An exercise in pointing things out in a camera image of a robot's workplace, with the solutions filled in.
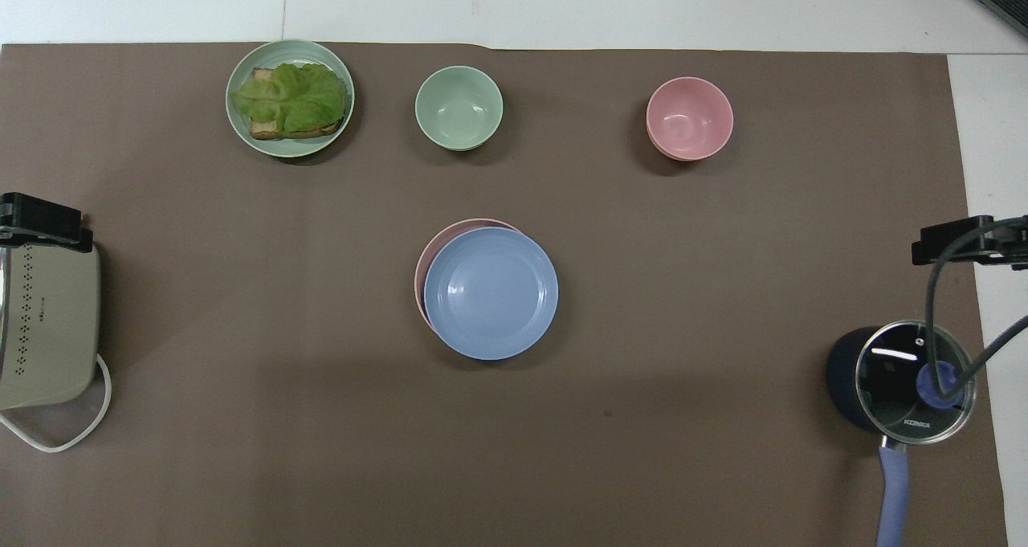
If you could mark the beige toaster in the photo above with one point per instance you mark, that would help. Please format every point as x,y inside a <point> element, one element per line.
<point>48,326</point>

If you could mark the green lettuce leaf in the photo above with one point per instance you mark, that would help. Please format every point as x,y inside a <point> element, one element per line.
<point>293,95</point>

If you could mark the blue plate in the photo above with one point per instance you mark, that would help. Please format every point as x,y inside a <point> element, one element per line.
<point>491,293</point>

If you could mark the green bowl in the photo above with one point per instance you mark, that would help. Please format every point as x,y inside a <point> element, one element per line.
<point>458,107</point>

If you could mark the dark blue pot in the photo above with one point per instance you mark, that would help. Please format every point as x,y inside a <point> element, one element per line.
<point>843,378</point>

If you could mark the glass pot lid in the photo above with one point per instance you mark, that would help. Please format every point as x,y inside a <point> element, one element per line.
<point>895,382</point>

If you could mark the toast slice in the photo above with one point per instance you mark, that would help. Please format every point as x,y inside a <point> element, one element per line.
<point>265,131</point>

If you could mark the pink plate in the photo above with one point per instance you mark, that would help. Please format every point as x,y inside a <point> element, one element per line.
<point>424,267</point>

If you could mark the green plate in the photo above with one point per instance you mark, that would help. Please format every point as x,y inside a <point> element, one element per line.
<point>243,126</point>

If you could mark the black stand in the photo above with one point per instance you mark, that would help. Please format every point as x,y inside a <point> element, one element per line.
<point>960,242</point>
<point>40,219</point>

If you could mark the pink bowl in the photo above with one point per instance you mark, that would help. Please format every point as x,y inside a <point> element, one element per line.
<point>689,118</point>

